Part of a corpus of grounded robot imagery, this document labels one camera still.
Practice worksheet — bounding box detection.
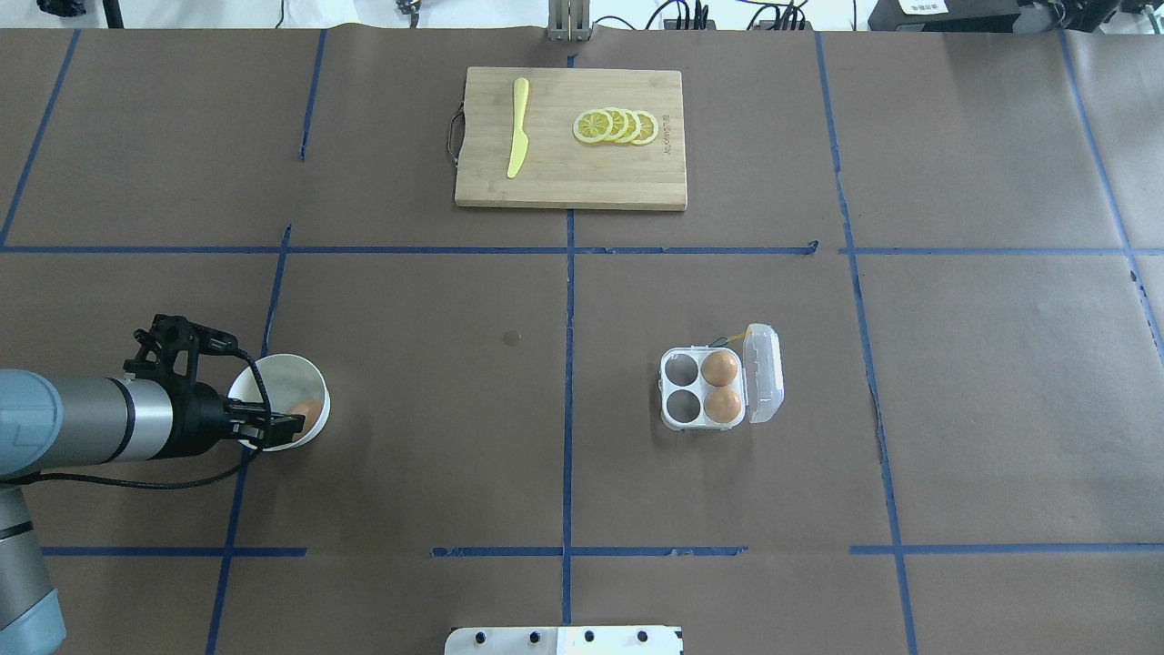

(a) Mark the lemon slice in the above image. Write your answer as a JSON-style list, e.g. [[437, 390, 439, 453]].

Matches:
[[602, 107, 631, 144], [613, 109, 641, 144], [572, 109, 615, 144], [629, 109, 658, 145]]

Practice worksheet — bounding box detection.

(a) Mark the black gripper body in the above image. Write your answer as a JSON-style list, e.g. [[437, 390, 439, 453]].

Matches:
[[166, 382, 257, 458]]

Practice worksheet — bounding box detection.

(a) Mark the clear plastic egg box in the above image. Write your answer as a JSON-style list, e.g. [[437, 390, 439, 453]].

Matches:
[[656, 323, 787, 430]]

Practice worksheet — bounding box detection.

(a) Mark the brown egg far slot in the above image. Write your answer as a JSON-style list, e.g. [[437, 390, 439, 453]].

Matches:
[[701, 349, 740, 389]]

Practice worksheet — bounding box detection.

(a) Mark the black equipment box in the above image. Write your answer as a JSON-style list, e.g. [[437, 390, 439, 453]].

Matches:
[[868, 1, 1064, 34]]

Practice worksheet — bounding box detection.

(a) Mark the yellow plastic knife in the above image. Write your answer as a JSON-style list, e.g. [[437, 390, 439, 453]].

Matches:
[[508, 77, 528, 179]]

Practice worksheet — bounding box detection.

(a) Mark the brown egg from bowl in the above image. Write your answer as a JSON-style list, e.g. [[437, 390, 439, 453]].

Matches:
[[286, 398, 322, 440]]

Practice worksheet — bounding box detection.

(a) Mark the brown egg slot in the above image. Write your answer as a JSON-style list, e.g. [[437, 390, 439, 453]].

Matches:
[[701, 349, 740, 389], [704, 387, 744, 426]]

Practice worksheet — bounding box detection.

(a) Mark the wooden cutting board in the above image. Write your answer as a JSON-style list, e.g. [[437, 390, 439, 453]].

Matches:
[[455, 66, 687, 212]]

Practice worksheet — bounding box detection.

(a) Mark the black camera tripod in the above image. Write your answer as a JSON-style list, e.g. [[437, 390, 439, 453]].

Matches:
[[36, 0, 125, 30]]

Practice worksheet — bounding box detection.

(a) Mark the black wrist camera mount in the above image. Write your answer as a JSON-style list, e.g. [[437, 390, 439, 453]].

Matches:
[[122, 314, 244, 391]]

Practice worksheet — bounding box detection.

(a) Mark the brown egg near slot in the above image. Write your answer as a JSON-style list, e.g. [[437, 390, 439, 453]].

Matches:
[[704, 387, 744, 426]]

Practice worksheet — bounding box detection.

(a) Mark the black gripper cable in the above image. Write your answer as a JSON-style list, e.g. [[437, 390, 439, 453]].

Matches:
[[17, 349, 274, 492]]

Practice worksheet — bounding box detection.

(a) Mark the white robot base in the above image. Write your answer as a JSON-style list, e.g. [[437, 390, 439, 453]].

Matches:
[[443, 625, 684, 654]]

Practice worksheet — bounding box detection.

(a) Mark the brown paper table cover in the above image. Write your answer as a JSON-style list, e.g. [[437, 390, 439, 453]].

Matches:
[[3, 24, 1161, 654]]

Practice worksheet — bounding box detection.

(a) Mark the white round bowl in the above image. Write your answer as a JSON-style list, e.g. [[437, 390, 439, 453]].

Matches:
[[257, 354, 331, 453]]

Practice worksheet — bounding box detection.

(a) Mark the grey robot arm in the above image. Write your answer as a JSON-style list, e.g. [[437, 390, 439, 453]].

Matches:
[[1, 369, 307, 654]]

